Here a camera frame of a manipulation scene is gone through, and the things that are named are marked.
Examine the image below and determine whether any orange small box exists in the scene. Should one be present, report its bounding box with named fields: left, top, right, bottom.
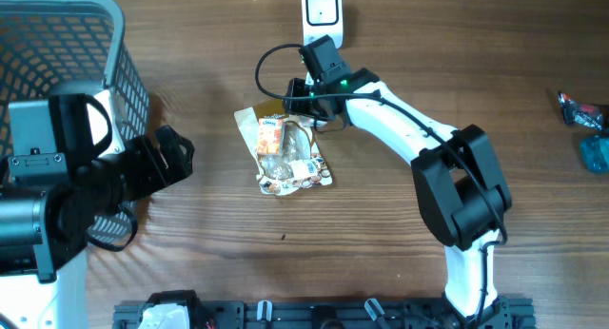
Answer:
left=256, top=118, right=285, bottom=156

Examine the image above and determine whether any beige snack pouch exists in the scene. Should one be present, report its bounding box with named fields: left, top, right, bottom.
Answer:
left=234, top=99, right=333, bottom=196

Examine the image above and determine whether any red small packet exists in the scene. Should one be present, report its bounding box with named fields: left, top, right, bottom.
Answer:
left=558, top=91, right=608, bottom=131

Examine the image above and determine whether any blue mouthwash bottle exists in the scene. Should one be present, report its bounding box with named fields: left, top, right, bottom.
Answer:
left=580, top=135, right=608, bottom=173

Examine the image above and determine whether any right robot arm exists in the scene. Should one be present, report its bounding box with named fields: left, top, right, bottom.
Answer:
left=284, top=35, right=512, bottom=322

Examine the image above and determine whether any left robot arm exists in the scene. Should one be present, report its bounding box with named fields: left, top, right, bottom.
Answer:
left=1, top=93, right=194, bottom=328

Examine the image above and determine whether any white barcode scanner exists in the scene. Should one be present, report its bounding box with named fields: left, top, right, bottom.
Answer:
left=301, top=0, right=344, bottom=48

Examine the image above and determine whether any grey plastic shopping basket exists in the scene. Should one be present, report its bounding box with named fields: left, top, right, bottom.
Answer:
left=0, top=0, right=151, bottom=247

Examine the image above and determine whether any left black cable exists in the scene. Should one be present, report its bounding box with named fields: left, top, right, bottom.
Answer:
left=85, top=204, right=140, bottom=253

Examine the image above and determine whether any black cable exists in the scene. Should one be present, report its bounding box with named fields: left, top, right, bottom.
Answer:
left=254, top=43, right=508, bottom=328
left=85, top=204, right=140, bottom=253

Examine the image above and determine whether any right black cable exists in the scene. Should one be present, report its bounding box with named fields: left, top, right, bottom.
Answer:
left=254, top=43, right=508, bottom=328

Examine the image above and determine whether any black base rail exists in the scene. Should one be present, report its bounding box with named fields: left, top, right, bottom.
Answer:
left=112, top=290, right=537, bottom=329

